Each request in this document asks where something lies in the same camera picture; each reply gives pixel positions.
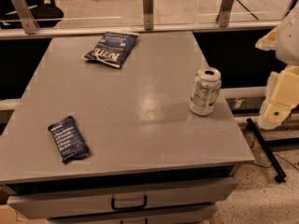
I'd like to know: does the left metal bracket post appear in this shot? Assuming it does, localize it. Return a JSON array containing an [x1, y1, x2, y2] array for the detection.
[[11, 0, 39, 35]]

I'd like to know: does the black cable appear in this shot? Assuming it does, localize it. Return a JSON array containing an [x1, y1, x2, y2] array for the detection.
[[249, 133, 299, 173]]

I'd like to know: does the grey lower drawer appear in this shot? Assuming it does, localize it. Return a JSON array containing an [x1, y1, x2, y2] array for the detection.
[[49, 204, 217, 224]]

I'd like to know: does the metal bracket post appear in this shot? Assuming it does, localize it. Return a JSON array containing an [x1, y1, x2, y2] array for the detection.
[[216, 0, 234, 27], [143, 0, 153, 30], [11, 0, 39, 35]]

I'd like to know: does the blue kettle chips bag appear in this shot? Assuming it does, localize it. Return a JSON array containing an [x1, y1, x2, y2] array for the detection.
[[83, 32, 139, 68]]

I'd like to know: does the blue rxbar blueberry bar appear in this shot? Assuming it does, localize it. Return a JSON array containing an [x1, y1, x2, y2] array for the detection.
[[48, 116, 89, 163]]

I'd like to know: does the black office chair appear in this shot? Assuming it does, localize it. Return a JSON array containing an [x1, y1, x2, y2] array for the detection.
[[0, 0, 64, 29]]

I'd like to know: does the middle metal bracket post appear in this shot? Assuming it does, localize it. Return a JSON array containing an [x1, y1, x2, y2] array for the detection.
[[143, 0, 153, 30]]

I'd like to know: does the right metal bracket post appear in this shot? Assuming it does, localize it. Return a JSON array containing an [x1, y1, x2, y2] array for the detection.
[[216, 0, 234, 27]]

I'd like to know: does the black drawer handle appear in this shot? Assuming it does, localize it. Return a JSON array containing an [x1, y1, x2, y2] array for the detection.
[[110, 195, 148, 212]]

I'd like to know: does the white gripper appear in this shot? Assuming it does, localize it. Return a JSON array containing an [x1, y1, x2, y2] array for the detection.
[[255, 7, 299, 130]]

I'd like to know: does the grey upper drawer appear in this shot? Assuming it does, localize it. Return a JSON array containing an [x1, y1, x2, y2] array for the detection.
[[8, 176, 237, 218]]

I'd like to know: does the black metal floor bar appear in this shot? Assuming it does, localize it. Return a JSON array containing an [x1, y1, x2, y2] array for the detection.
[[247, 119, 286, 184]]

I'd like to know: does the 7up soda can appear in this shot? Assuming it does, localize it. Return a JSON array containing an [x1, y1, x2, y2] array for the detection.
[[189, 67, 221, 116]]

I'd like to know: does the grey drawer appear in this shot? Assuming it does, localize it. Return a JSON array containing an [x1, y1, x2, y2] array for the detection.
[[8, 176, 237, 218], [49, 204, 217, 224]]

